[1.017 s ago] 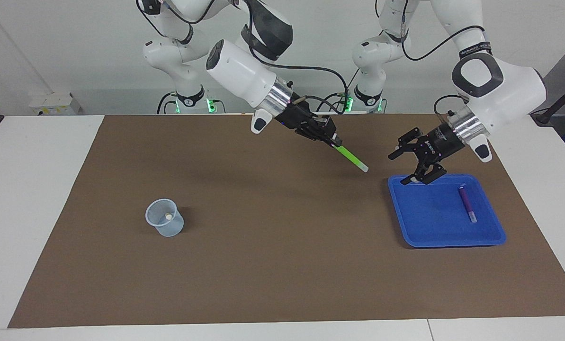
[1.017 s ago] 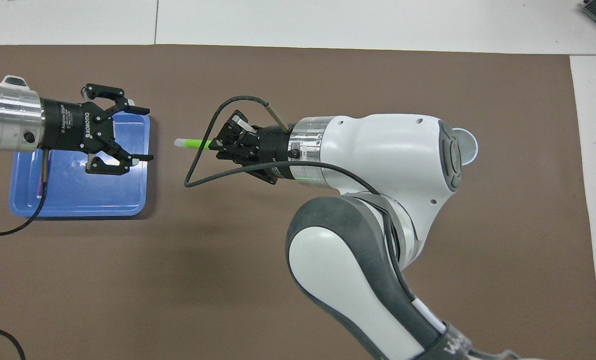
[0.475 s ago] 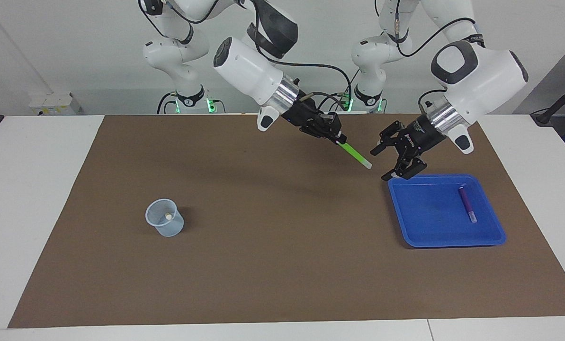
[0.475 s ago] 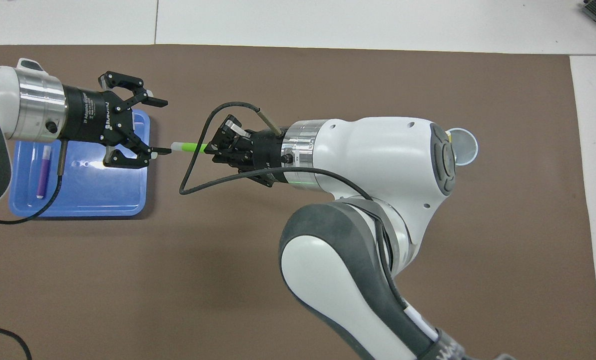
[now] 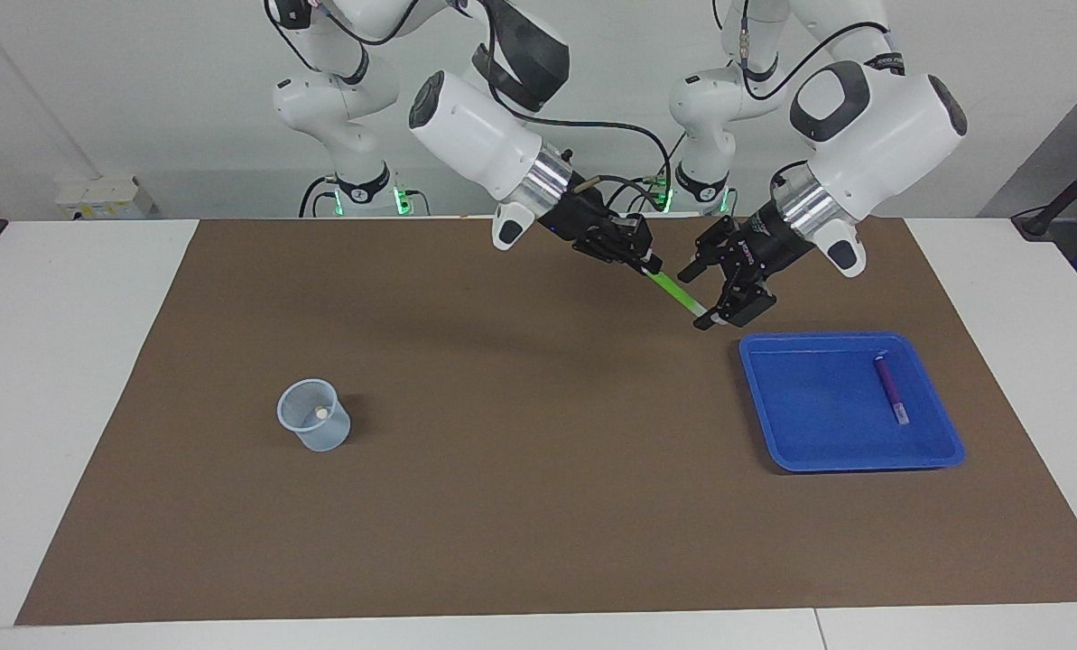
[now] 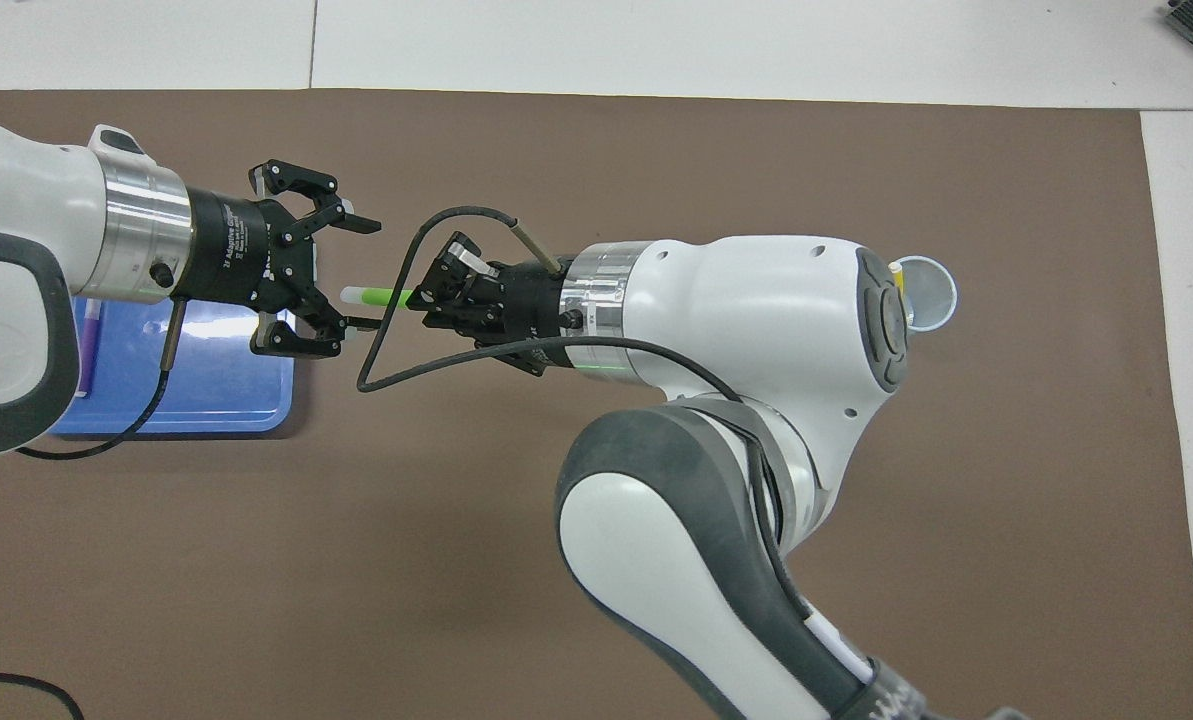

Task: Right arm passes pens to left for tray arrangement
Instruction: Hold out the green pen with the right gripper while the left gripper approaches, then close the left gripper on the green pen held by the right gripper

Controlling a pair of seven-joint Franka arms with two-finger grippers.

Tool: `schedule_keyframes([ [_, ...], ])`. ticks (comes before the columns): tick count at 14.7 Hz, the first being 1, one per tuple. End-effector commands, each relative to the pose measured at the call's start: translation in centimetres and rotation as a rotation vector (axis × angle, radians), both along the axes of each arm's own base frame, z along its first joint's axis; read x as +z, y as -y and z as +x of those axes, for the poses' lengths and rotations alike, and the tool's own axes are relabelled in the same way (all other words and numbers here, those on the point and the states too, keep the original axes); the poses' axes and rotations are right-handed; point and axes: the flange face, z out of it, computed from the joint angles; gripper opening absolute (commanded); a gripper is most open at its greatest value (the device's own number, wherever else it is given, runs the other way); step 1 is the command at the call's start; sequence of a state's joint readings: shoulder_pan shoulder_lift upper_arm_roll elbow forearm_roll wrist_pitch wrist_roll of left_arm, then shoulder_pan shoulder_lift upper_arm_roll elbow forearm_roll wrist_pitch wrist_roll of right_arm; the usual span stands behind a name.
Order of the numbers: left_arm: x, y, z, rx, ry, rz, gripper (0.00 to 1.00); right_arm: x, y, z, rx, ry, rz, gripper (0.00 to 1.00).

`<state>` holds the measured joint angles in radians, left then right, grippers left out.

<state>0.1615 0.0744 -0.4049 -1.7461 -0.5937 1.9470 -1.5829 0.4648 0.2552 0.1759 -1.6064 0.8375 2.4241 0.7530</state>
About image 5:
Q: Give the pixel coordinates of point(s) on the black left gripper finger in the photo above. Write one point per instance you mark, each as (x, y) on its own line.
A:
(719, 248)
(746, 302)

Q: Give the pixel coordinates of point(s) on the brown table mat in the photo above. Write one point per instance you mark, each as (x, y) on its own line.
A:
(538, 469)

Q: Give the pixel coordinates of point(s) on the green pen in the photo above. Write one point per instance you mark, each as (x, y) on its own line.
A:
(673, 289)

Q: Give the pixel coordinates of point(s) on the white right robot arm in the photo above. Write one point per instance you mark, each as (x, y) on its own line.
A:
(475, 135)

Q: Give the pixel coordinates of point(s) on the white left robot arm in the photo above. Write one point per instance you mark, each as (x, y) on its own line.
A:
(881, 126)

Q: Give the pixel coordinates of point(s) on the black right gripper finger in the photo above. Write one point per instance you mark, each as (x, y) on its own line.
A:
(648, 255)
(626, 257)

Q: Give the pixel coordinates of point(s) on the black stand with pole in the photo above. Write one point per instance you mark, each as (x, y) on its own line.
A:
(1057, 203)

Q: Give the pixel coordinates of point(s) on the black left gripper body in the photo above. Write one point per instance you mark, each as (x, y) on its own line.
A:
(768, 244)

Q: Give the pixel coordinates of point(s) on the purple pen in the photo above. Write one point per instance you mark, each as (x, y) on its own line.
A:
(890, 388)

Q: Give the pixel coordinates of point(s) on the blue plastic tray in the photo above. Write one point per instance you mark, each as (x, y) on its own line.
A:
(827, 415)

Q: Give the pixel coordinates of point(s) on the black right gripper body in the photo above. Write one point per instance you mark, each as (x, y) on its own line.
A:
(583, 221)

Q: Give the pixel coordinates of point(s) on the white wall socket box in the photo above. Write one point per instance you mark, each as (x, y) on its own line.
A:
(105, 199)

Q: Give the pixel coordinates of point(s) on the clear plastic cup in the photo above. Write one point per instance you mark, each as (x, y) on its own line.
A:
(321, 438)

